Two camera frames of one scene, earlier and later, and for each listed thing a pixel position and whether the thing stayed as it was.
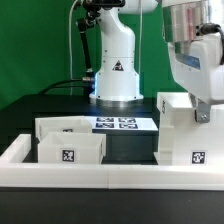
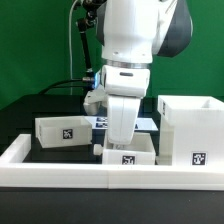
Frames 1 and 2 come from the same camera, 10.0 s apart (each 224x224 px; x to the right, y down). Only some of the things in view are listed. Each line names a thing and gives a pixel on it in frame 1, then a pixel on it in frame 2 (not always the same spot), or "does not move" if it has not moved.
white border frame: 14,173 does not move
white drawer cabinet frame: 182,140 does not move
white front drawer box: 72,148 to 141,151
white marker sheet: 121,123 does not move
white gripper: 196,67 to 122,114
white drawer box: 74,124 does not move
